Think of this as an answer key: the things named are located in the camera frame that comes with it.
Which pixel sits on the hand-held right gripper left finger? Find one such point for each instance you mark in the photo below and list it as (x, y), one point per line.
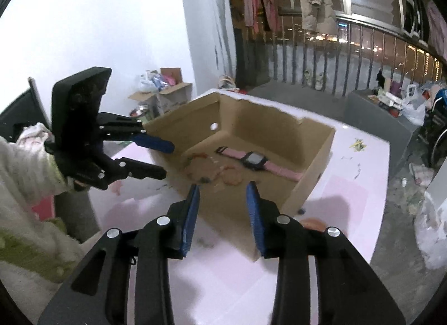
(190, 227)

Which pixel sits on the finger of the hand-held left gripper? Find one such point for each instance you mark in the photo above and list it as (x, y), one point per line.
(157, 143)
(146, 170)

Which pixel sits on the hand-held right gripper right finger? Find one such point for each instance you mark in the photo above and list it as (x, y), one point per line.
(256, 223)

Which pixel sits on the large brown cardboard box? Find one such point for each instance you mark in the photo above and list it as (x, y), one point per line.
(279, 129)

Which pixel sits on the metal bowl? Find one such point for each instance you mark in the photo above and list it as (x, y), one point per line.
(139, 111)

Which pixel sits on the white pink cloth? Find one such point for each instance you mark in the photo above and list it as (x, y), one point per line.
(33, 133)

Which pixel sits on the small open cardboard box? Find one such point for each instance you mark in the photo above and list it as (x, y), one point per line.
(174, 96)

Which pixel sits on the dark chair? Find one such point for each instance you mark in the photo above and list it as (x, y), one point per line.
(21, 108)

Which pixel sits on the small white plastic bag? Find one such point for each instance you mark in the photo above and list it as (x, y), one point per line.
(146, 82)

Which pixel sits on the pair of white shoes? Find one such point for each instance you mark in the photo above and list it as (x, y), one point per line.
(314, 80)

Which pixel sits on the grey cabinet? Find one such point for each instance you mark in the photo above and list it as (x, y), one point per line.
(370, 119)

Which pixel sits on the clear plastic bags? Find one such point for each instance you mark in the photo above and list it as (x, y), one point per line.
(433, 230)

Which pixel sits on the white flat box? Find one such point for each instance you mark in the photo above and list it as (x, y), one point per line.
(389, 98)

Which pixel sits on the wheelchair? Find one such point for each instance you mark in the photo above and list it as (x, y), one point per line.
(433, 129)

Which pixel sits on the metal balcony railing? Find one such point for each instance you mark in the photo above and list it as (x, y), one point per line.
(366, 52)

